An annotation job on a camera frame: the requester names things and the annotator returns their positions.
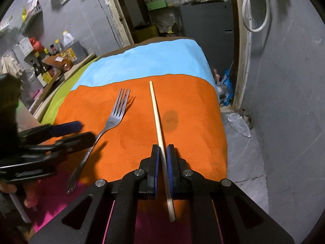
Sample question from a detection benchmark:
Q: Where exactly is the white hose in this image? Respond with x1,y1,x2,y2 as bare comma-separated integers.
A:
241,0,270,33

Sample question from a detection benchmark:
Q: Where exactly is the grey metal rod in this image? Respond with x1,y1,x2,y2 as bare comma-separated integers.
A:
9,192,32,223

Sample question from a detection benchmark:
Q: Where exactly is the white cardboard box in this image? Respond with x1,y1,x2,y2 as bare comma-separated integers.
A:
18,37,33,55

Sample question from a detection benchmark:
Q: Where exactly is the red plastic bag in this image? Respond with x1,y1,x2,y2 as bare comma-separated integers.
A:
29,38,42,52

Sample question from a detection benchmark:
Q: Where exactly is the beige hanging cloth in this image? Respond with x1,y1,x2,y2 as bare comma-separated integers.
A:
1,54,23,78

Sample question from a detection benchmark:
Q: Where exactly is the multicolour tablecloth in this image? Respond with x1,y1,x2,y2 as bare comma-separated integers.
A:
30,37,228,244

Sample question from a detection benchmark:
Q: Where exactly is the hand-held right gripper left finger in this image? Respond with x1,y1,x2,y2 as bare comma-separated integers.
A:
29,144,160,244

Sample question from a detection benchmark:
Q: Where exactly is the crumpled clear plastic bag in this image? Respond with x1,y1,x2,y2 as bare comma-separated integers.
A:
226,113,252,139

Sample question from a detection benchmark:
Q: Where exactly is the blue snack packet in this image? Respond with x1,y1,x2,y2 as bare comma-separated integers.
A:
222,69,234,106

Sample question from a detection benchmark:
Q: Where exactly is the steel fork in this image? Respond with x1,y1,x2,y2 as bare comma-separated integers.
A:
66,88,130,194

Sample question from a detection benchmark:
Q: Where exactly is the green box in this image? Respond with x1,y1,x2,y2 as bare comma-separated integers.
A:
147,0,168,11

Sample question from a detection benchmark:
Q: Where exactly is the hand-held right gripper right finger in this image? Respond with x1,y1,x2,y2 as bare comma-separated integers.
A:
167,144,296,244

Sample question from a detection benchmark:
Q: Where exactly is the person's left hand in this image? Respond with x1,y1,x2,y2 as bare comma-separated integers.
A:
0,179,40,209

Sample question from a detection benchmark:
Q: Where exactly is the metal wall rack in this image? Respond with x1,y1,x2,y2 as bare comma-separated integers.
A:
22,4,43,33

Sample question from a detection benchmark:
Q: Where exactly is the yellow container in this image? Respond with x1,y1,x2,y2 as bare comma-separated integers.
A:
134,26,158,42

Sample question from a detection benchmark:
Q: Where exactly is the orange-brown spice packet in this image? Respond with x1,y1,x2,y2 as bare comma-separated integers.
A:
42,54,72,72

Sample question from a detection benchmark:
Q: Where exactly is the white plastic jug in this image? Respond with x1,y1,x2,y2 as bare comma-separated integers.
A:
62,30,75,47

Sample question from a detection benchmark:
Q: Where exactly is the grey box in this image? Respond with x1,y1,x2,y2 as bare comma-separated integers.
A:
68,41,88,61

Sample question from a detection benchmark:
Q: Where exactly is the yellow carton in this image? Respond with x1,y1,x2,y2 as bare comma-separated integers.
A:
63,49,77,61

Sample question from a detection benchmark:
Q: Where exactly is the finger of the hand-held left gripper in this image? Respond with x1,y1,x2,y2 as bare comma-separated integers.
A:
18,121,84,144
0,132,95,181

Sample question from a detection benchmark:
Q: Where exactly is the wooden chopstick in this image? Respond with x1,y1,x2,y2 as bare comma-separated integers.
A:
149,81,176,222

